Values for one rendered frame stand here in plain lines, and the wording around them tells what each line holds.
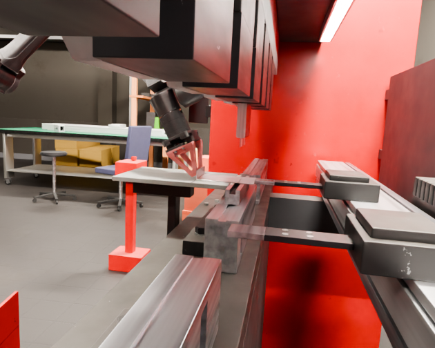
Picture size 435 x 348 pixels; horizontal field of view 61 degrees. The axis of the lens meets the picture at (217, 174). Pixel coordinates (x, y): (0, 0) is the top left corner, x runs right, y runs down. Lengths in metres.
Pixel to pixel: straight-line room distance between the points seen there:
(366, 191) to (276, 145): 0.94
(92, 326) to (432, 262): 0.40
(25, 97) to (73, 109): 1.12
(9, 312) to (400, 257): 0.58
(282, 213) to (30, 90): 8.32
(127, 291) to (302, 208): 0.83
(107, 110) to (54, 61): 1.65
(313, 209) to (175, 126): 0.64
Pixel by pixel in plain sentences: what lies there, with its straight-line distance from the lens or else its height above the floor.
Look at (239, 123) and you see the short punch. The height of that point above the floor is 1.13.
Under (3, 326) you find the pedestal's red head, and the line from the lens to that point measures 0.71.
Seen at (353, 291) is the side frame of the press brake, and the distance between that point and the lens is 1.91.
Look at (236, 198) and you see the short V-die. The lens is 0.75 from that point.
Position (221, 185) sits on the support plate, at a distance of 0.79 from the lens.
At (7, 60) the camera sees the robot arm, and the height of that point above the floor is 1.28.
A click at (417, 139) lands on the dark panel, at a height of 1.11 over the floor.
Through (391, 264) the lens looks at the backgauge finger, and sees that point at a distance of 0.44.
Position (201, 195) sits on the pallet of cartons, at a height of 0.32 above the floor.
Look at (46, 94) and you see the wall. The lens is 9.07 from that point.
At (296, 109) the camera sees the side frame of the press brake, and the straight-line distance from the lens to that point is 1.71.
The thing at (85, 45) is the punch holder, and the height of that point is 1.18.
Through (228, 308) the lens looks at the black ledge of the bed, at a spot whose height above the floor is 0.88.
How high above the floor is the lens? 1.14
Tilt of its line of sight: 9 degrees down
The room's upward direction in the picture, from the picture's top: 3 degrees clockwise
